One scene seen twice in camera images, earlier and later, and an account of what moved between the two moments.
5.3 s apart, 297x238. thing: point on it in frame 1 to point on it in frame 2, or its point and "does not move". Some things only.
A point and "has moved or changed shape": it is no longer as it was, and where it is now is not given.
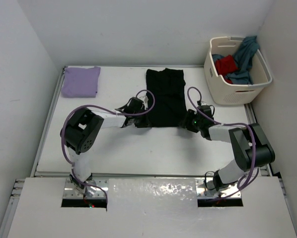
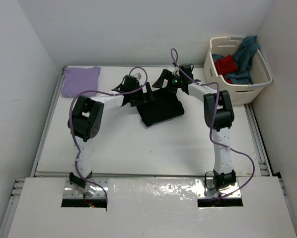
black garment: (167, 86) has moved or changed shape
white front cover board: (148, 208) does not move
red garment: (225, 65) does not move
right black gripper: (186, 123) to (168, 75)
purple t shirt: (80, 82) does not move
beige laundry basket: (223, 92) does not move
